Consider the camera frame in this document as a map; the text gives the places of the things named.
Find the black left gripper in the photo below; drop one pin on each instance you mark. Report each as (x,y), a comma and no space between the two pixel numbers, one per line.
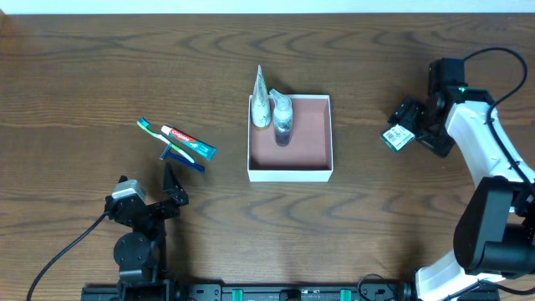
(150,209)

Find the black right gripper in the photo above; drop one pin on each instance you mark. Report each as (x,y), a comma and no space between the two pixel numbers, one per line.
(416,124)

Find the green and white soap packet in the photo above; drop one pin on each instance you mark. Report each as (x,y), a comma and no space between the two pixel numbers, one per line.
(397,137)

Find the white leaf-print lotion tube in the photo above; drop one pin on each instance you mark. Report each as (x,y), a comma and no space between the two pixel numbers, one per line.
(260,104)

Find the white box with red interior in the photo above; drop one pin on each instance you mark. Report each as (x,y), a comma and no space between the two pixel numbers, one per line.
(309,155)

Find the clear pump spray bottle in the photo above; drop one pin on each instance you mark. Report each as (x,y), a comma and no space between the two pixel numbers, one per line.
(282,117)

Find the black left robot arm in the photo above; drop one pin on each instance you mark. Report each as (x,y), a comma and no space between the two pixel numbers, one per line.
(141,253)

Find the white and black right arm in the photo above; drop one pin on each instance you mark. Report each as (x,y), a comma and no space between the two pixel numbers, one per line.
(494,238)

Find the blue disposable razor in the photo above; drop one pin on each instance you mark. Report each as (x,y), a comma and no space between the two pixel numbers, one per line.
(168,154)

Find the red green Colgate toothpaste tube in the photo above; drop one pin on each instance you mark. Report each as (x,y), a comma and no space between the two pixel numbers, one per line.
(200,147)

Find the green and white toothbrush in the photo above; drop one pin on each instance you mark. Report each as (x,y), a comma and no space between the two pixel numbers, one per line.
(145,125)

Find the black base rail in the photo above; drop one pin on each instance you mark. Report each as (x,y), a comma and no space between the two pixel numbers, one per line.
(372,291)

